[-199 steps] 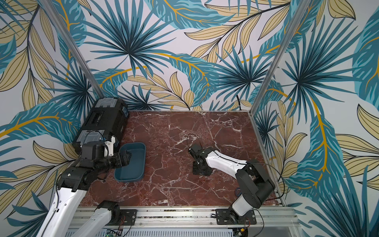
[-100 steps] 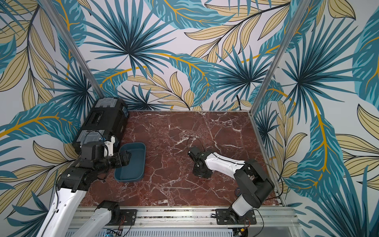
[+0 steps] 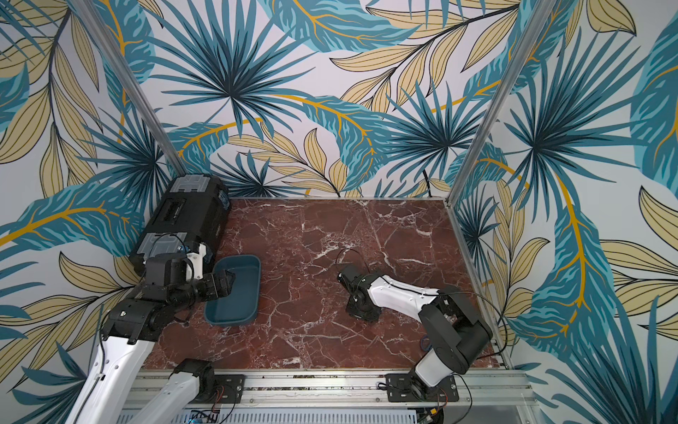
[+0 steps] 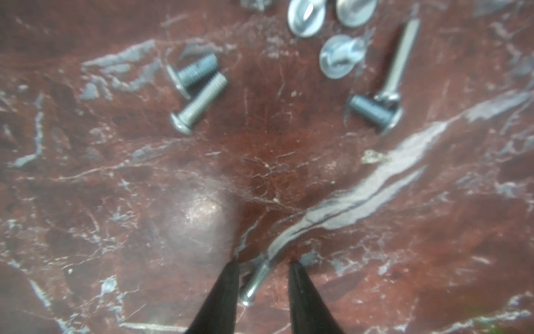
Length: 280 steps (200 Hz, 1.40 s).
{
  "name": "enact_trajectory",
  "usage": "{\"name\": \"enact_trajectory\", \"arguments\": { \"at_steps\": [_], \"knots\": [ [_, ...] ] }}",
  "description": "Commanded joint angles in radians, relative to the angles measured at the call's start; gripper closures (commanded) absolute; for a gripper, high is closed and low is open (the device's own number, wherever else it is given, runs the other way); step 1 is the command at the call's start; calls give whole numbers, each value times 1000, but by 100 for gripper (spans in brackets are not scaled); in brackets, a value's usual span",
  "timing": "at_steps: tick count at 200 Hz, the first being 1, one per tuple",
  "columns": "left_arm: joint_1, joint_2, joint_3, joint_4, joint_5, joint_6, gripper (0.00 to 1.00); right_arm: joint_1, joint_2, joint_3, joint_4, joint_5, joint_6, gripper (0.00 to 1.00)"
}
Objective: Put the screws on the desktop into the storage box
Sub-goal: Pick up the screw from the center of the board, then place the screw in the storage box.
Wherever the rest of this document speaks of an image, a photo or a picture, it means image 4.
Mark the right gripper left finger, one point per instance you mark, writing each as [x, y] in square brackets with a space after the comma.
[218, 312]

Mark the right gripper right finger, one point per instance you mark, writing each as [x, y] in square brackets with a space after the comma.
[309, 313]

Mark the long silver screw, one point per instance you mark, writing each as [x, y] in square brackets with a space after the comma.
[252, 285]
[389, 93]

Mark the short silver screw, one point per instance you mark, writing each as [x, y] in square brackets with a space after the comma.
[185, 120]
[195, 72]
[384, 118]

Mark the silver flange screw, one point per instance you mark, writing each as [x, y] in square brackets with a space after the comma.
[355, 13]
[340, 54]
[306, 17]

